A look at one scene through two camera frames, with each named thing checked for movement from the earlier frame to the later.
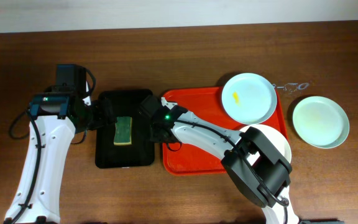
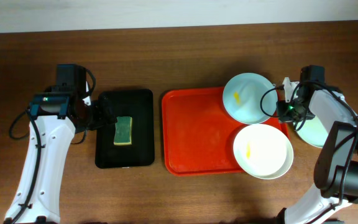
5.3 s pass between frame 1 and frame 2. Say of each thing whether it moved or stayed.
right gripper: moved
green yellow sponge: stayed
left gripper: stayed
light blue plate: stayed
